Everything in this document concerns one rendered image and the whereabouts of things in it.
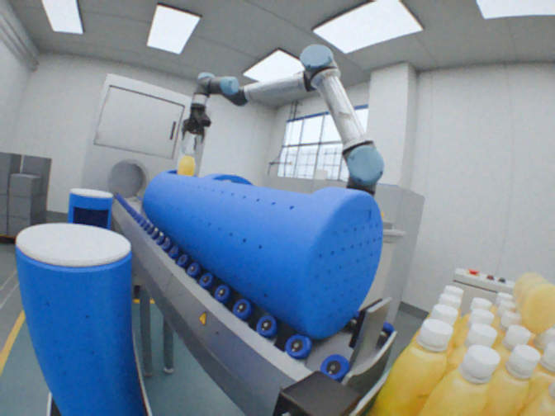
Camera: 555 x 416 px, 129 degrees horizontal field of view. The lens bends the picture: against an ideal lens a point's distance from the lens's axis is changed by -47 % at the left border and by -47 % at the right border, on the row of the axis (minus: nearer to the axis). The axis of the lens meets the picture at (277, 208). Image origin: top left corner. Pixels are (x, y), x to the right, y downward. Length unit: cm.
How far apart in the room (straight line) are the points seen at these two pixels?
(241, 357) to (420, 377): 35
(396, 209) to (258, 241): 172
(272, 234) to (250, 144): 566
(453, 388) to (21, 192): 376
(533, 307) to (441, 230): 286
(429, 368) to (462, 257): 287
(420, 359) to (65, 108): 578
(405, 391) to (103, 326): 50
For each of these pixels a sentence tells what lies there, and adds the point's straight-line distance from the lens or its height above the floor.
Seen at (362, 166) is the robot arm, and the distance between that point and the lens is 77.
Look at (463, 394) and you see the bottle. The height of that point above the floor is 106.
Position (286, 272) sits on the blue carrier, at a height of 109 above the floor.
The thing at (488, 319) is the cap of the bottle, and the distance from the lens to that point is 40.
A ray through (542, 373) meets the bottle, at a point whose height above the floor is 106.
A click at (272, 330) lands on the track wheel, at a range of 45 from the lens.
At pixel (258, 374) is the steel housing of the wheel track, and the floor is 87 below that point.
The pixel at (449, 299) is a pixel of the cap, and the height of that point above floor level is 109.
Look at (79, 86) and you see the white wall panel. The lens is 578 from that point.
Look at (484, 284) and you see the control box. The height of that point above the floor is 109.
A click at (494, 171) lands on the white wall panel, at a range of 317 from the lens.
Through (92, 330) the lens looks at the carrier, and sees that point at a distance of 53.
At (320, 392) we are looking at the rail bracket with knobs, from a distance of 30.
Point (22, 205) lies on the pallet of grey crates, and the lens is 369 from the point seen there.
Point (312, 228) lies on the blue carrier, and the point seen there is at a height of 116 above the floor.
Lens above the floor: 120
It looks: 3 degrees down
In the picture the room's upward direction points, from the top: 10 degrees clockwise
